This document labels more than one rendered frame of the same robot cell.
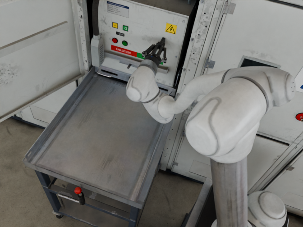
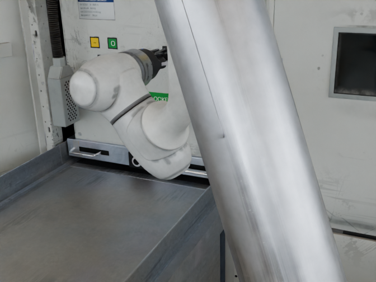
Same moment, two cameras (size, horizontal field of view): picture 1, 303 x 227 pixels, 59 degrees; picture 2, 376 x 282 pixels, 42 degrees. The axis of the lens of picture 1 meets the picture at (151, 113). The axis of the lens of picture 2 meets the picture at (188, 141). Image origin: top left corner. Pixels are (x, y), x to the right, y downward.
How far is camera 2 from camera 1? 0.66 m
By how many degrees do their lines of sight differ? 30
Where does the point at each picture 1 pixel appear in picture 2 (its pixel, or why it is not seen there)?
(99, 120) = (48, 221)
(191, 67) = not seen: hidden behind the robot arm
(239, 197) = (262, 116)
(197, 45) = not seen: hidden behind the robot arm
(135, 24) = (127, 30)
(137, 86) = (89, 67)
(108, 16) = (82, 27)
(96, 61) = (60, 112)
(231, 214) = (257, 206)
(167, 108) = (160, 116)
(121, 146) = (80, 261)
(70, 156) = not seen: outside the picture
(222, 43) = (285, 10)
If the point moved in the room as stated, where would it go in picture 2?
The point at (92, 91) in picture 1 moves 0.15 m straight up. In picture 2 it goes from (53, 182) to (47, 134)
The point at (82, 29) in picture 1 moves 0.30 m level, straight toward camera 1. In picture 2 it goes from (39, 60) to (19, 84)
